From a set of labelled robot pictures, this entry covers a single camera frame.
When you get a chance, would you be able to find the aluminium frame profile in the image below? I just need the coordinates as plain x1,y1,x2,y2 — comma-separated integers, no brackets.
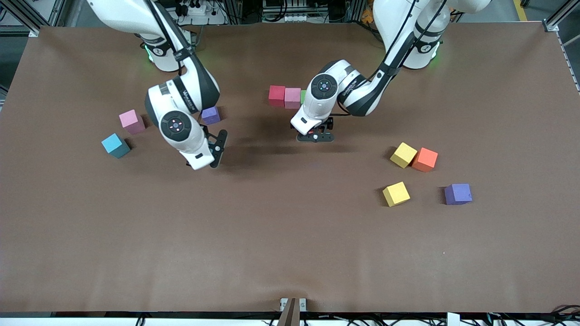
543,0,580,96
0,0,68,38

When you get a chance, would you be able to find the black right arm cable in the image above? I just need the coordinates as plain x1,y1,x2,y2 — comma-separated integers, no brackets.
145,0,213,136

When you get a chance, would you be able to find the purple foam block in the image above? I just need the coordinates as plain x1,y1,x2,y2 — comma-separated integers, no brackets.
444,183,473,206
201,106,222,125

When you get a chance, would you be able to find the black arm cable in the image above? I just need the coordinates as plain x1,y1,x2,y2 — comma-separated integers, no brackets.
145,0,213,136
335,0,449,117

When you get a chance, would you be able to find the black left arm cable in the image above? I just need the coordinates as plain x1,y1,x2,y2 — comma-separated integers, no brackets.
335,0,449,117

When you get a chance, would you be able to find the grey bracket with brown post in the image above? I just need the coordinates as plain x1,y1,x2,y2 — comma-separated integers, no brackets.
277,297,307,326

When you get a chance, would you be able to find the cyan foam block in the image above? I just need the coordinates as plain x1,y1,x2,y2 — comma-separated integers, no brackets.
101,133,131,159

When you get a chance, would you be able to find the large white power strip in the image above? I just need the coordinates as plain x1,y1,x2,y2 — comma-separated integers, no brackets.
174,0,227,26

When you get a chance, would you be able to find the bag of orange fruits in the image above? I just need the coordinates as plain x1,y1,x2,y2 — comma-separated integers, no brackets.
361,0,377,24

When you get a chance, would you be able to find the red foam block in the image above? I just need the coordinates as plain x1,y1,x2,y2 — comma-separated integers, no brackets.
268,85,286,108

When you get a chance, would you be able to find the dark equipment rack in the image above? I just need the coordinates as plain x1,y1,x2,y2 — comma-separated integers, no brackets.
261,0,354,23

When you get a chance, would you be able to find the pink foam block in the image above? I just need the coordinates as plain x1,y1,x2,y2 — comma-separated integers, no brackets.
119,109,146,135
284,87,302,110

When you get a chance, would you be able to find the yellow foam block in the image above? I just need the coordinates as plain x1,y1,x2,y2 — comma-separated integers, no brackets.
390,142,418,169
382,181,411,207

